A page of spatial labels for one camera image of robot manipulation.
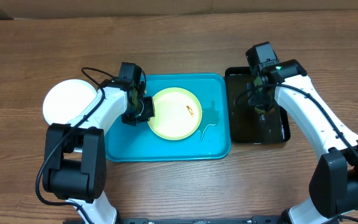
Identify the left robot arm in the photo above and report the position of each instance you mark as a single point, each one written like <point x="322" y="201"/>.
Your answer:
<point x="79" y="117"/>

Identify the black water tray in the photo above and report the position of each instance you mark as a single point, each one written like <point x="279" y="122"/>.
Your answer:
<point x="247" y="123"/>

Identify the lime green plate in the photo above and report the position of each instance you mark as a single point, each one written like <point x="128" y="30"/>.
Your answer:
<point x="178" y="114"/>

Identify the white plate front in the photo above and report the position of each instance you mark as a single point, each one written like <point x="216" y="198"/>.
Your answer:
<point x="67" y="100"/>

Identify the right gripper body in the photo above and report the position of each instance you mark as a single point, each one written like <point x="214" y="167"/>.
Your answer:
<point x="258" y="101"/>

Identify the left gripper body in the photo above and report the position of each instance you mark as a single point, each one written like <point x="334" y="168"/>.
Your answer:
<point x="142" y="113"/>

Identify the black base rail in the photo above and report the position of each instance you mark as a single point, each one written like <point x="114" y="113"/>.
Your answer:
<point x="258" y="219"/>

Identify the teal plastic tray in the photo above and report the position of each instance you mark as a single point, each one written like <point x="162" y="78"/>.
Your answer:
<point x="211" y="140"/>

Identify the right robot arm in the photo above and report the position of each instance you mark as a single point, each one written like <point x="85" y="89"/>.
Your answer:
<point x="333" y="188"/>

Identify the green yellow sponge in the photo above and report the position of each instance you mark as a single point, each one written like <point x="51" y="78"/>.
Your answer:
<point x="264" y="109"/>

